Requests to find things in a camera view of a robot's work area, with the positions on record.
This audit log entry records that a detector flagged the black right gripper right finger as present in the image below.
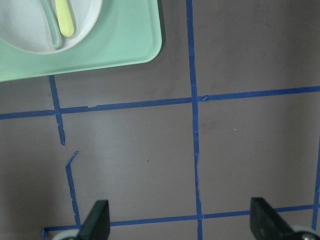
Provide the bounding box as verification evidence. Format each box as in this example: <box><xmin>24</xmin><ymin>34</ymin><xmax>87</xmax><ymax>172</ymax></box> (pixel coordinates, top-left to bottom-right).
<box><xmin>250</xmin><ymin>197</ymin><xmax>299</xmax><ymax>240</ymax></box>

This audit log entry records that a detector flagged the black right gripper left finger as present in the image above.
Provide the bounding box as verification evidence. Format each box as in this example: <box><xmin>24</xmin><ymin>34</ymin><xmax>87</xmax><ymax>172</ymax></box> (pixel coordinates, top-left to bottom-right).
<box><xmin>77</xmin><ymin>200</ymin><xmax>110</xmax><ymax>240</ymax></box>

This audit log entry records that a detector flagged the white round plate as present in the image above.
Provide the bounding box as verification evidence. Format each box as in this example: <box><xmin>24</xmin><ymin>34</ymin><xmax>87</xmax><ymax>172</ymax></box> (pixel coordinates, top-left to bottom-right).
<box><xmin>0</xmin><ymin>0</ymin><xmax>103</xmax><ymax>55</ymax></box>

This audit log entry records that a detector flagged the yellow plastic fork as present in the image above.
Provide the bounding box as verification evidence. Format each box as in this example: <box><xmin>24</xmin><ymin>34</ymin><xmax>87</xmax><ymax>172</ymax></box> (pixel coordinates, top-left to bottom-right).
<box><xmin>54</xmin><ymin>0</ymin><xmax>75</xmax><ymax>38</ymax></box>

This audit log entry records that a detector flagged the mint green tray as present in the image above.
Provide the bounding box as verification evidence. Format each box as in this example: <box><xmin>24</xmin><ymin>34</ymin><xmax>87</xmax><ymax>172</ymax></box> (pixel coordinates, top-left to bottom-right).
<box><xmin>0</xmin><ymin>0</ymin><xmax>162</xmax><ymax>82</ymax></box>

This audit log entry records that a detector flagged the grey-green plastic spoon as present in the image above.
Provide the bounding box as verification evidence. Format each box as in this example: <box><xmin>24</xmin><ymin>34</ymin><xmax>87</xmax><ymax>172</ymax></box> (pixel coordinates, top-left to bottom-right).
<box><xmin>40</xmin><ymin>0</ymin><xmax>63</xmax><ymax>49</ymax></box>

